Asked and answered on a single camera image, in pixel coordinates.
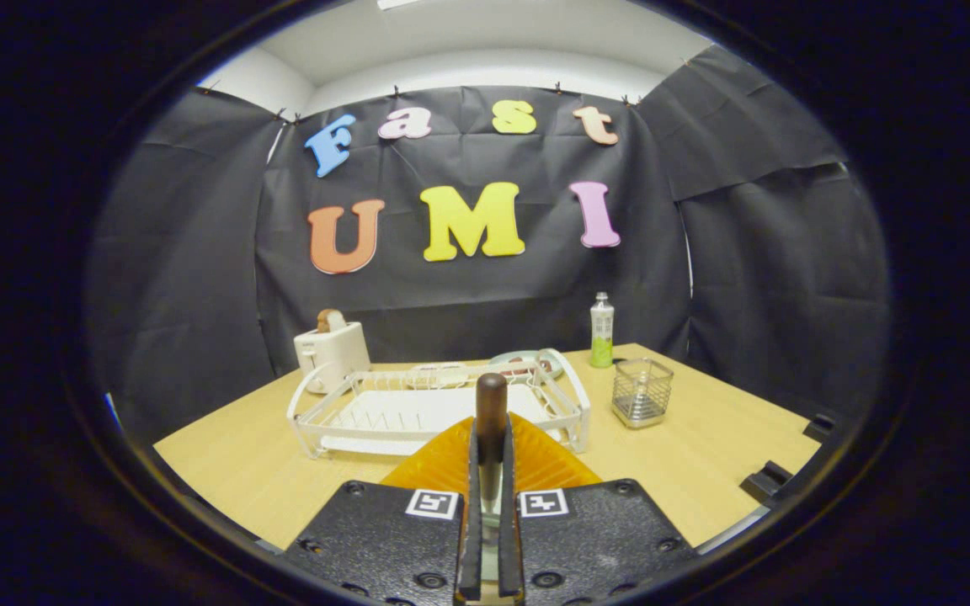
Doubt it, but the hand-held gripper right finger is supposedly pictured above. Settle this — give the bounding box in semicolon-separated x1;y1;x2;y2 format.
498;411;701;606

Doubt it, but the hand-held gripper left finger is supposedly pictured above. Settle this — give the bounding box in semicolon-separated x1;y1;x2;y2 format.
281;415;484;606

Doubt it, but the brown handled metal spoon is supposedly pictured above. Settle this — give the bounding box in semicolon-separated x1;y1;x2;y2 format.
475;373;509;590

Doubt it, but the white wire dish rack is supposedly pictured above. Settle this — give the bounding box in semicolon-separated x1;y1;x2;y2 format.
286;348;592;460

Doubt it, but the clear wire basket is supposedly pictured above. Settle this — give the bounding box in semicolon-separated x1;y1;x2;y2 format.
611;358;675;430

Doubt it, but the small teal plate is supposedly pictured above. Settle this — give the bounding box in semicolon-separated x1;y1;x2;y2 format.
489;349;564;380

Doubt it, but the white seasoning tray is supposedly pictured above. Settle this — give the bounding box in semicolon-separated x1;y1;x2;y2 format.
408;362;469;388

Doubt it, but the white green bottle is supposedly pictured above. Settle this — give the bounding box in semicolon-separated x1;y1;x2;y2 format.
589;292;616;369

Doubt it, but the white toaster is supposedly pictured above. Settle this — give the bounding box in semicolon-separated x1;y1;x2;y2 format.
293;322;372;395

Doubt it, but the black backdrop cloth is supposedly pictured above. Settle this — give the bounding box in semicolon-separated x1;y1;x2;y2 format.
85;44;890;447

